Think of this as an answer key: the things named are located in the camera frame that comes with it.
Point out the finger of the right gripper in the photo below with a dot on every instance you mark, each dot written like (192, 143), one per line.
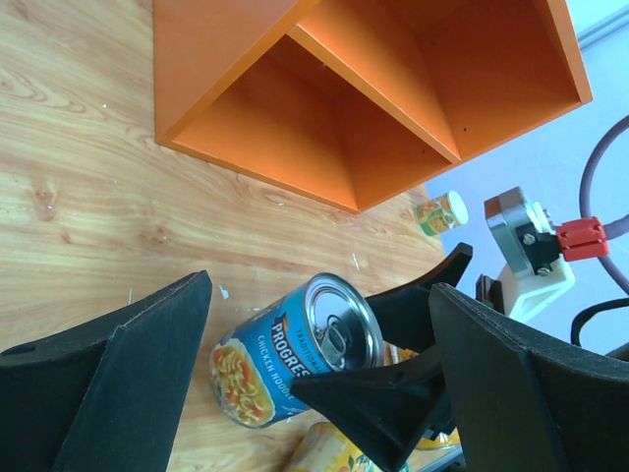
(403, 312)
(384, 411)

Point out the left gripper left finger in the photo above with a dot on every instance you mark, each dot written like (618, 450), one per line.
(108, 394)

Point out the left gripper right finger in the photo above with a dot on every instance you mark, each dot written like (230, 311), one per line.
(524, 400)

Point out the blue soup can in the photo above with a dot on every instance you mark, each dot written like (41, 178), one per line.
(321, 327)

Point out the white lid yellow jar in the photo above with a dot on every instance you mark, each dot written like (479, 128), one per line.
(441, 214)

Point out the tall yellow purple can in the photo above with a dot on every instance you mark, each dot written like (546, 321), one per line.
(429, 441)

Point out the orange noodle cup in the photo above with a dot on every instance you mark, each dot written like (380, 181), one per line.
(326, 448)

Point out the orange wooden shelf cabinet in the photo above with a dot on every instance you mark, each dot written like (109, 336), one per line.
(351, 103)

